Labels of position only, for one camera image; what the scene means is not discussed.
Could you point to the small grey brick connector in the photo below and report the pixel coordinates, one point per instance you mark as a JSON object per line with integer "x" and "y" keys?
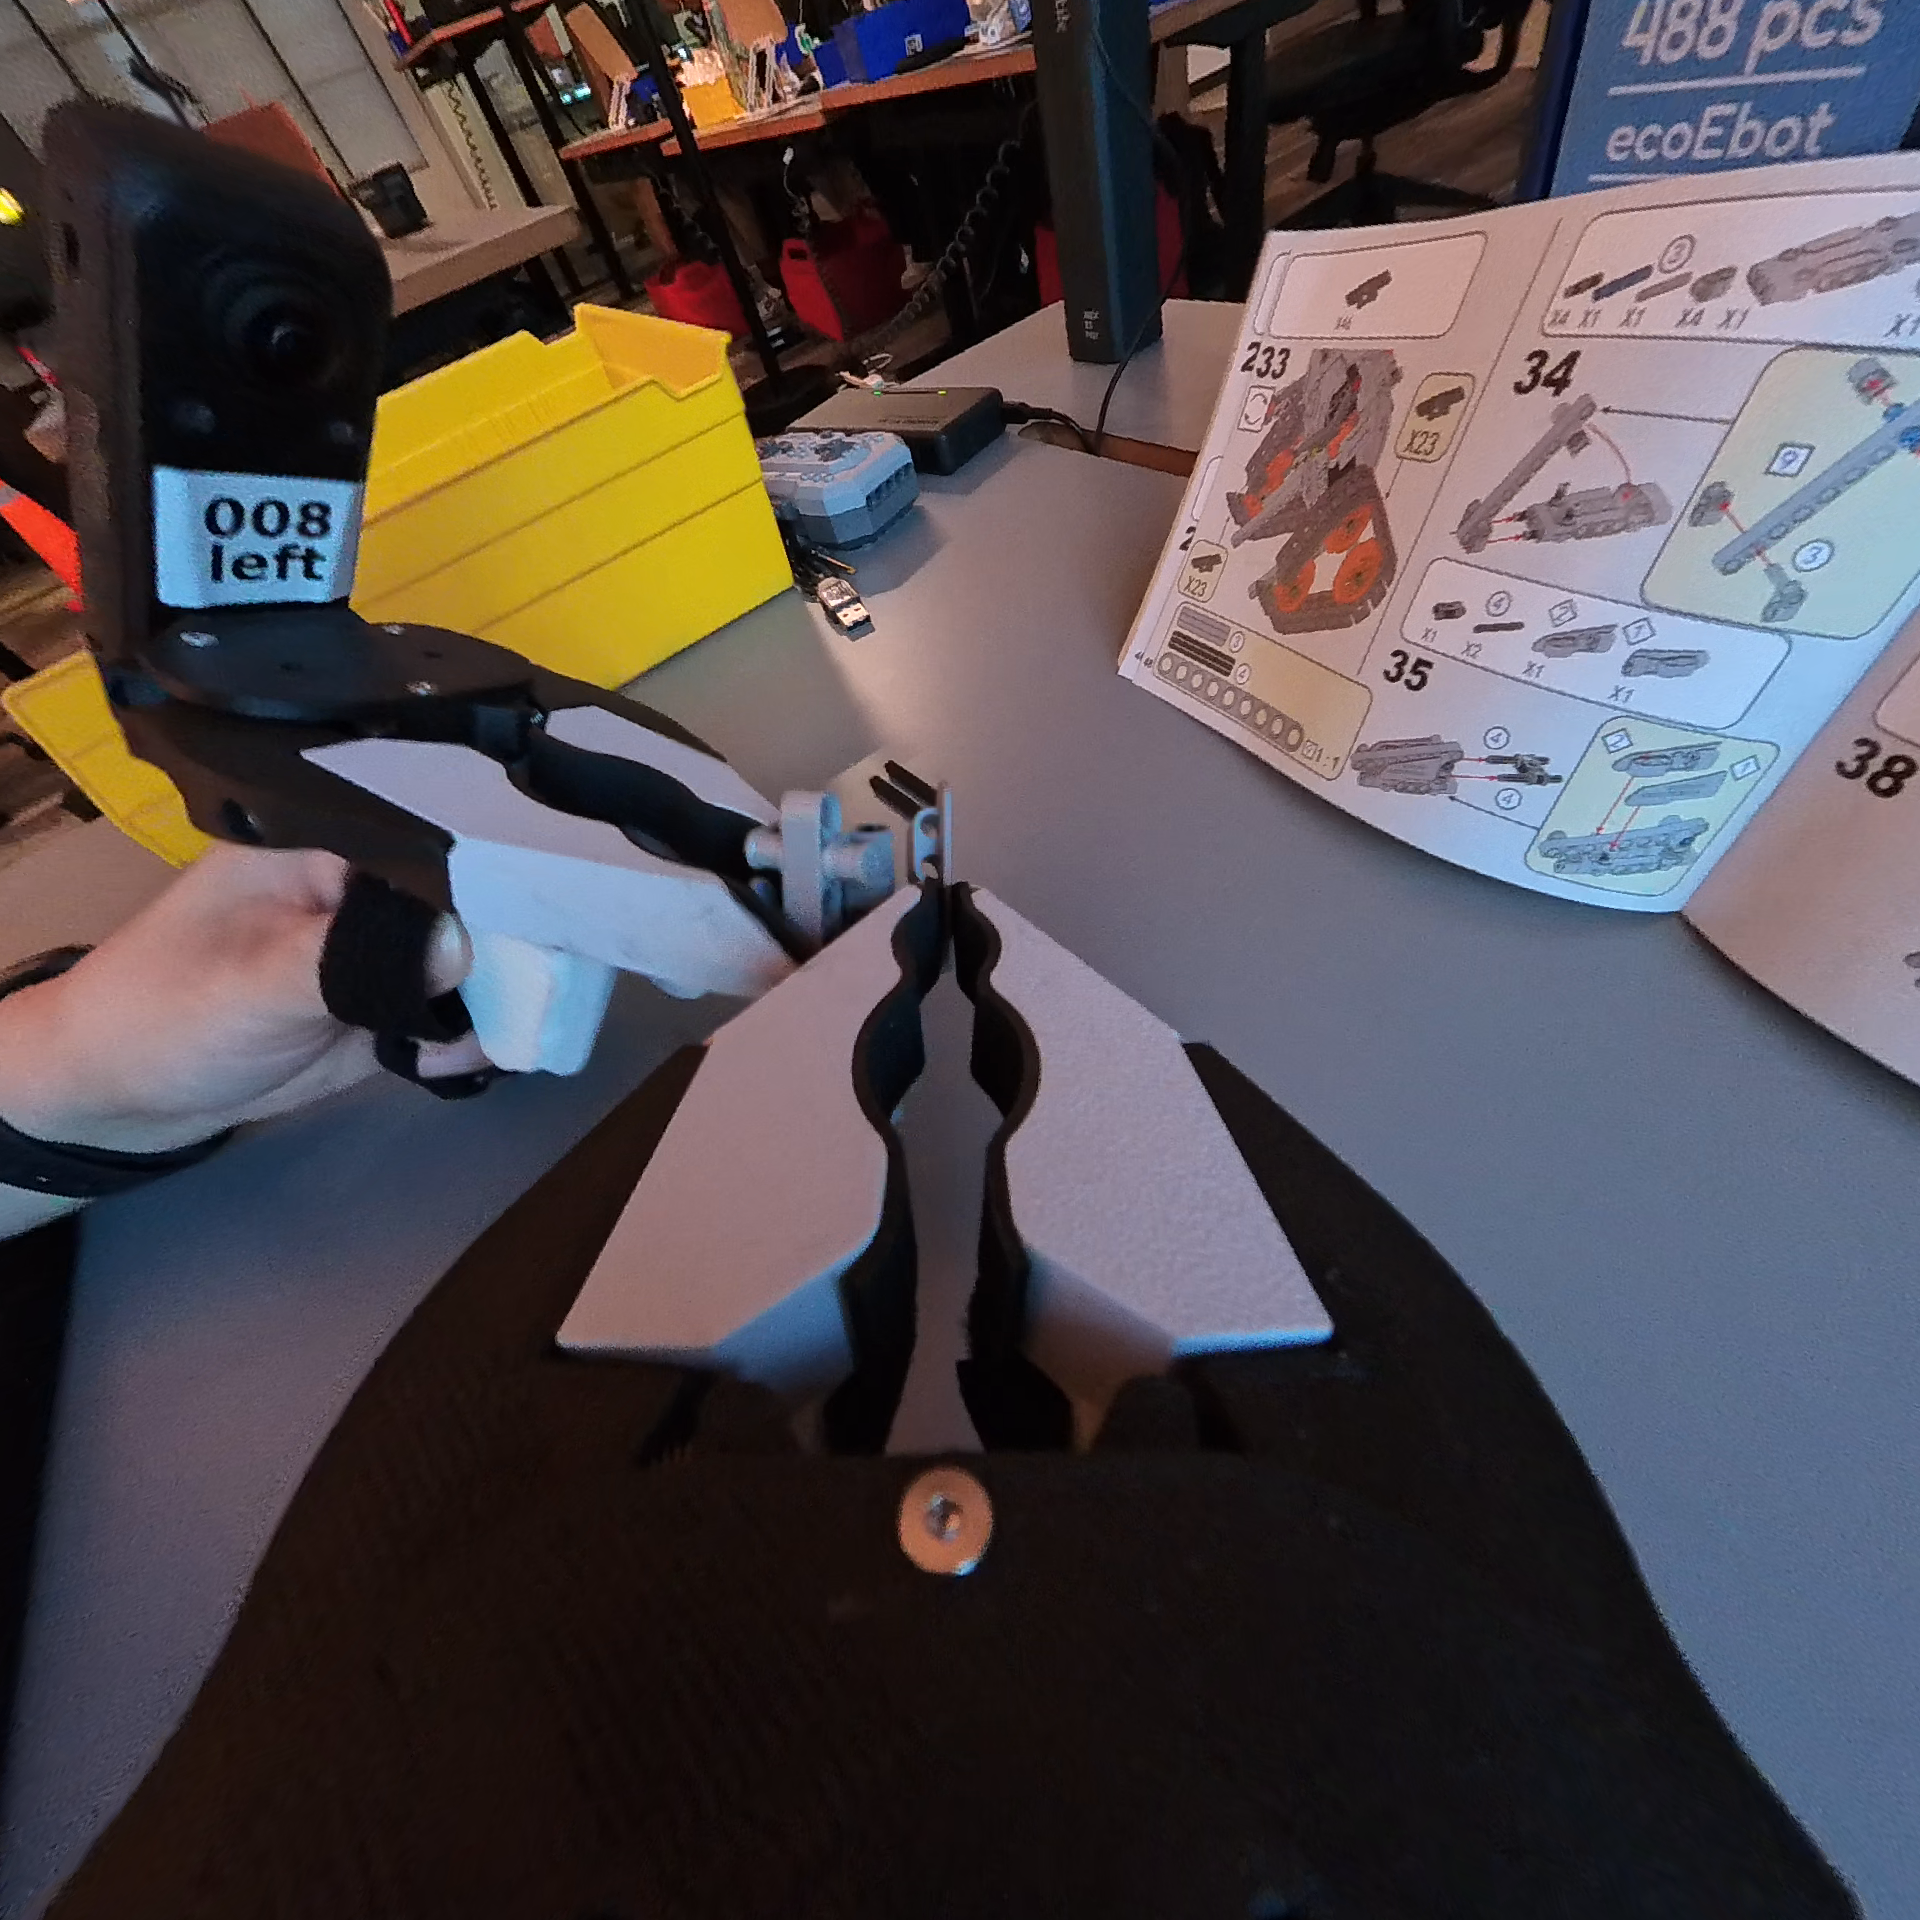
{"x": 932, "y": 841}

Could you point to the dark monitor stand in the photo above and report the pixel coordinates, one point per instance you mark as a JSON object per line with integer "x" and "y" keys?
{"x": 1101, "y": 180}

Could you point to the person's left hand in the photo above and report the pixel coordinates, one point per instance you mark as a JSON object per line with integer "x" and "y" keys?
{"x": 181, "y": 1003}

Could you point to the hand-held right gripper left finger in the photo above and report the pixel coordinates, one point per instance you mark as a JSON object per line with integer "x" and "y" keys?
{"x": 749, "y": 1201}

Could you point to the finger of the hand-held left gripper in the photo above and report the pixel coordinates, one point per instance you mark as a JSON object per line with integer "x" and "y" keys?
{"x": 660, "y": 760}
{"x": 598, "y": 900}

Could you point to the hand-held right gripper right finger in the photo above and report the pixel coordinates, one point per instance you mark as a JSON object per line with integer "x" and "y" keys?
{"x": 1154, "y": 1201}

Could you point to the grey battery box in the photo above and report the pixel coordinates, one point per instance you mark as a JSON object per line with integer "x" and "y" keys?
{"x": 840, "y": 489}

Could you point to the black wristband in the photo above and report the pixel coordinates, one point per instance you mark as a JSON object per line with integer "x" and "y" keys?
{"x": 90, "y": 1167}

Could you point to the grey desk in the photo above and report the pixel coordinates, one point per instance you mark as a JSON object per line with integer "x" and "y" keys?
{"x": 1499, "y": 1201}

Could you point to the background wooden workbench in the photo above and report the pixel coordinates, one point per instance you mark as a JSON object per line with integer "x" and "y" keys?
{"x": 898, "y": 83}

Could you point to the red plastic container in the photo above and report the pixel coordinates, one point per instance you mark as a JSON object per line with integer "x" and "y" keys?
{"x": 698, "y": 293}
{"x": 840, "y": 268}

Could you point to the large yellow storage bin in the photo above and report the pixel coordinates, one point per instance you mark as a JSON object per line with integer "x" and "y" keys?
{"x": 598, "y": 525}

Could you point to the grey toy brick assembly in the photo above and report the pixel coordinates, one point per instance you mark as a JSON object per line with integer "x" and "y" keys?
{"x": 819, "y": 864}

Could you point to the black usb stick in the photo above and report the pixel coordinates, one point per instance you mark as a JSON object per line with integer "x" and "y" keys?
{"x": 843, "y": 603}

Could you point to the open instruction booklet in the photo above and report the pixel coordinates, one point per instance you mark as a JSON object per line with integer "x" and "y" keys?
{"x": 1499, "y": 525}

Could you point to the black power adapter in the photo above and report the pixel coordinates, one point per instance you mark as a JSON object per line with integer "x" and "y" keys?
{"x": 938, "y": 420}

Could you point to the blue robot kit box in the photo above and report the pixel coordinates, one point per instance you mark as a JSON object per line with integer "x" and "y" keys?
{"x": 1727, "y": 91}

